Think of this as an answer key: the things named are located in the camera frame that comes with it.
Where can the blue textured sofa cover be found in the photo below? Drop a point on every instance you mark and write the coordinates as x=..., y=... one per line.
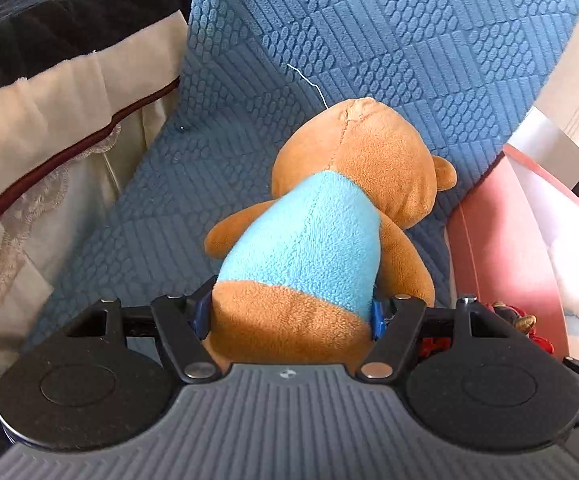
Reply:
x=369, y=35

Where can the white and blue plush toy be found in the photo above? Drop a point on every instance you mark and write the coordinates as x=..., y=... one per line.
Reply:
x=577, y=270

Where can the patterned quilt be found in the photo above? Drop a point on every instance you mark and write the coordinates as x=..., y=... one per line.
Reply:
x=54, y=90

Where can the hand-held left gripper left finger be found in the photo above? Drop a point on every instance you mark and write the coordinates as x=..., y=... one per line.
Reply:
x=202, y=317

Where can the brown bear plush blue shirt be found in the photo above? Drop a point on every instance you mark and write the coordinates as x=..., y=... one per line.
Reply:
x=339, y=220

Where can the pink storage box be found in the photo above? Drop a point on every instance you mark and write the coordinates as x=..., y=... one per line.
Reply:
x=499, y=240

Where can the red knot ornament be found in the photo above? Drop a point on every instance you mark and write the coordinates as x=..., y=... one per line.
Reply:
x=534, y=335

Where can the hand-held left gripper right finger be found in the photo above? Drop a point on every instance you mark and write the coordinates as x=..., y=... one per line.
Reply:
x=378, y=320

